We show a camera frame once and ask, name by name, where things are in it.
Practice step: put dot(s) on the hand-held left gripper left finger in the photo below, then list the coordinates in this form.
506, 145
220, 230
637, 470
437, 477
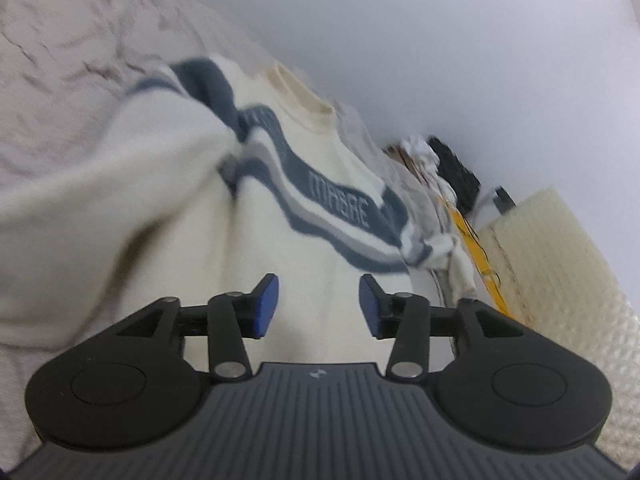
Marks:
265, 305

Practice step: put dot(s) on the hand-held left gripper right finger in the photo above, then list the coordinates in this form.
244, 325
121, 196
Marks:
372, 305

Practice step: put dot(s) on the cream blue striped sweater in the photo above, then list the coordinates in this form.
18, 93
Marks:
280, 260

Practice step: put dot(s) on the yellow pillow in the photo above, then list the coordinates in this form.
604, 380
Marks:
477, 250

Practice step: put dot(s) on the wooden bedside table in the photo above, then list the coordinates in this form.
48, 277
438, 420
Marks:
400, 157

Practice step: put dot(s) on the white cloth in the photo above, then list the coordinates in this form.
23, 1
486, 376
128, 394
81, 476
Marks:
420, 152

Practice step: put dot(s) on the cream quilted headboard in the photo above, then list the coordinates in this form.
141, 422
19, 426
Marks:
560, 270

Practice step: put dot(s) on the grey duvet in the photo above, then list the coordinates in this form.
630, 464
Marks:
60, 35

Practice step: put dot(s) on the black wall charger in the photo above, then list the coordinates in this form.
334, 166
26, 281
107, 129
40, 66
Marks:
504, 199

